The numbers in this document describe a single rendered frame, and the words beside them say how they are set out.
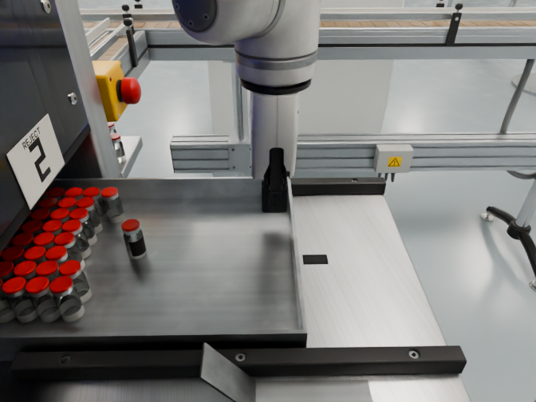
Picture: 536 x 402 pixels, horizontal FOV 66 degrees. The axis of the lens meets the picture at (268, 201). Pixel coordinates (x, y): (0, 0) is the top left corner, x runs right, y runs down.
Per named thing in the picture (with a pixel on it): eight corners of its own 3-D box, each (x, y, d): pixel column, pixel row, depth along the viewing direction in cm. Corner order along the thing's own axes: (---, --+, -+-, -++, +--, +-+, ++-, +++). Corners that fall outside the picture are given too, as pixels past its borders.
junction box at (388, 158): (375, 173, 145) (379, 151, 139) (372, 166, 149) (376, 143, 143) (409, 173, 145) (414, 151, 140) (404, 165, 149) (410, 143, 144)
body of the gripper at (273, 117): (241, 53, 47) (244, 142, 53) (237, 86, 39) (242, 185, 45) (307, 53, 47) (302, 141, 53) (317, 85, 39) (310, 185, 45)
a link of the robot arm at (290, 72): (236, 35, 45) (238, 63, 47) (232, 61, 38) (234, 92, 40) (312, 35, 45) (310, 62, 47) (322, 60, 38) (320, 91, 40)
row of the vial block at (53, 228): (13, 324, 41) (-4, 293, 39) (77, 214, 56) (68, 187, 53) (36, 323, 41) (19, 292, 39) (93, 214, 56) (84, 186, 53)
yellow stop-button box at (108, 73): (69, 123, 61) (55, 76, 57) (86, 104, 67) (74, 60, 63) (120, 123, 62) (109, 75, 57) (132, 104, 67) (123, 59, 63)
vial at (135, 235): (126, 260, 49) (118, 232, 46) (131, 247, 51) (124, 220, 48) (144, 259, 49) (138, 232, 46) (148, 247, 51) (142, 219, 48)
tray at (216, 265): (-60, 361, 38) (-78, 338, 36) (53, 199, 59) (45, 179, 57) (305, 356, 39) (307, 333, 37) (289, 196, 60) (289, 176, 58)
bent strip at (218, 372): (205, 416, 34) (198, 376, 31) (209, 382, 37) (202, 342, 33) (374, 415, 34) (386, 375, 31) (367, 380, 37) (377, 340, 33)
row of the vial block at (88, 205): (36, 323, 41) (20, 292, 39) (94, 214, 56) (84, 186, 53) (57, 323, 41) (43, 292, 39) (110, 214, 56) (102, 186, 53)
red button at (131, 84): (113, 108, 62) (107, 82, 60) (120, 98, 65) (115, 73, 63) (139, 108, 62) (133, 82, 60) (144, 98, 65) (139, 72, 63)
